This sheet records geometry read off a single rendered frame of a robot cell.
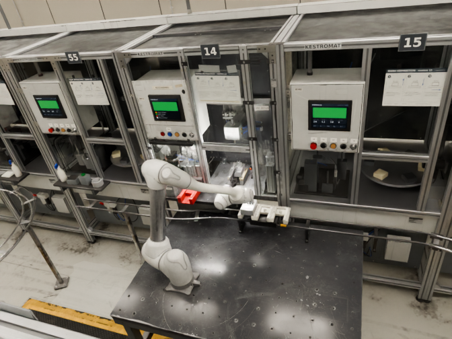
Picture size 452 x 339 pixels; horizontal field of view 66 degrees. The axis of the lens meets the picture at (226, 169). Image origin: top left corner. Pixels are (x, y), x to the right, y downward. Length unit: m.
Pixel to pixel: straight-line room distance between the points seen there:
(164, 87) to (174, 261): 1.16
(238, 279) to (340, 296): 0.64
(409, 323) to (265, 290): 1.25
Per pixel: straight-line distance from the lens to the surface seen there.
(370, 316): 3.13
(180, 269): 2.29
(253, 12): 2.94
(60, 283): 3.87
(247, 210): 2.53
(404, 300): 3.28
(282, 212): 2.58
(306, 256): 2.54
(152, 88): 2.52
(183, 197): 2.75
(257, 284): 2.39
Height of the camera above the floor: 2.56
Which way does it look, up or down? 33 degrees down
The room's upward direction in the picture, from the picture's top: 9 degrees counter-clockwise
